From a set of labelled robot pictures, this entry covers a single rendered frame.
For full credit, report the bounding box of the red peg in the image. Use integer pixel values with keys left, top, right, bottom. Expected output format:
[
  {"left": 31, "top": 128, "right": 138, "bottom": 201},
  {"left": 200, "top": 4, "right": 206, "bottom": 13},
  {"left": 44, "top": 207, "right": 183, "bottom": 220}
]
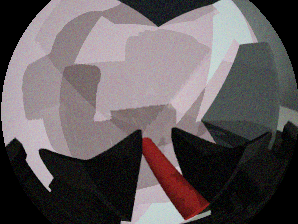
[{"left": 142, "top": 137, "right": 210, "bottom": 221}]

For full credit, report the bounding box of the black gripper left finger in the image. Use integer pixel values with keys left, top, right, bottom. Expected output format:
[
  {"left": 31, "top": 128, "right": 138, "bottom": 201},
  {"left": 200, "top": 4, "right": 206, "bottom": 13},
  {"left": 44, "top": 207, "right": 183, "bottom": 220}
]
[{"left": 39, "top": 129, "right": 142, "bottom": 222}]

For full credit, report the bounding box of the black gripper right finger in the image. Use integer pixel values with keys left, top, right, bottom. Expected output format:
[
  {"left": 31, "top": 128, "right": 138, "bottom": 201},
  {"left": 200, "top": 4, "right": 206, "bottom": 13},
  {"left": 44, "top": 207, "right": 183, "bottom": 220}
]
[{"left": 172, "top": 127, "right": 271, "bottom": 214}]

